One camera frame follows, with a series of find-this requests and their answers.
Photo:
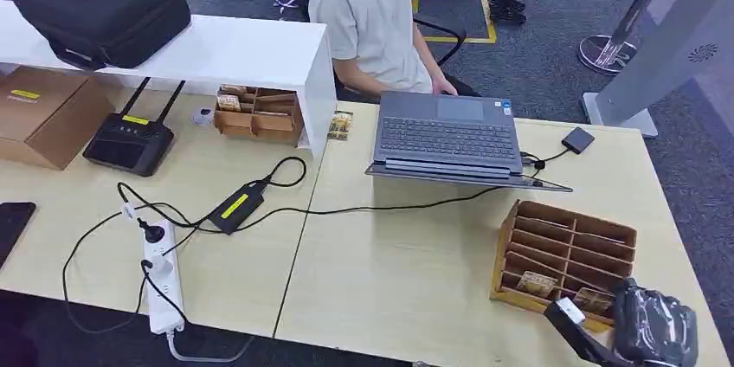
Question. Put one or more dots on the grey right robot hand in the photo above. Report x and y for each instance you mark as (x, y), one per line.
(654, 324)

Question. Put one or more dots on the person's left hand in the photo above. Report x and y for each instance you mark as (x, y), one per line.
(444, 88)

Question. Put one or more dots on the wooden slotted card box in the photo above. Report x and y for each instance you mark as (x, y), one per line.
(502, 255)

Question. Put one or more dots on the grey laptop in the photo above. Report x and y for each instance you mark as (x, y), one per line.
(447, 141)

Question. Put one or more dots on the person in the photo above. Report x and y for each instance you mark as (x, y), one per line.
(373, 14)

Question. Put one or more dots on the printed card stack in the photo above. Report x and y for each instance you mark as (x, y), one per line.
(340, 125)

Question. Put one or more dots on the black external drive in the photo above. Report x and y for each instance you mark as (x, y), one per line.
(578, 140)

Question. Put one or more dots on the small wooden card box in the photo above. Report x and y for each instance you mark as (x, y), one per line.
(269, 122)

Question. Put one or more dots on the white desk shelf riser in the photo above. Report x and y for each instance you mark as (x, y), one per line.
(229, 46)

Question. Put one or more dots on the grey display stand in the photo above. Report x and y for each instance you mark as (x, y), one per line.
(665, 55)

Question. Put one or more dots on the black power adapter yellow label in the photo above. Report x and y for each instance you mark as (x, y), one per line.
(236, 206)

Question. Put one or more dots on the small grey round device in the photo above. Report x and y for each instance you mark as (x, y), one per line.
(202, 116)

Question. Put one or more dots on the black router with antennas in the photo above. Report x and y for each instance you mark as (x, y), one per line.
(129, 143)

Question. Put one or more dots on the black plug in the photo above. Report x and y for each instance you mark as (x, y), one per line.
(153, 233)

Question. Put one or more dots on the white plug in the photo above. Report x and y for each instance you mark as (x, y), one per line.
(162, 267)

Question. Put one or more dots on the black carrying case yellow label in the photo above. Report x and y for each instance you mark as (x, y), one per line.
(103, 12)

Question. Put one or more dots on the white power strip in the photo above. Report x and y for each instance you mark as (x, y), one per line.
(166, 310)

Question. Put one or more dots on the brown cardboard box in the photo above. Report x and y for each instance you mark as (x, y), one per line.
(40, 115)

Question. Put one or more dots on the black phone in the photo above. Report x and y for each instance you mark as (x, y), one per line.
(12, 227)

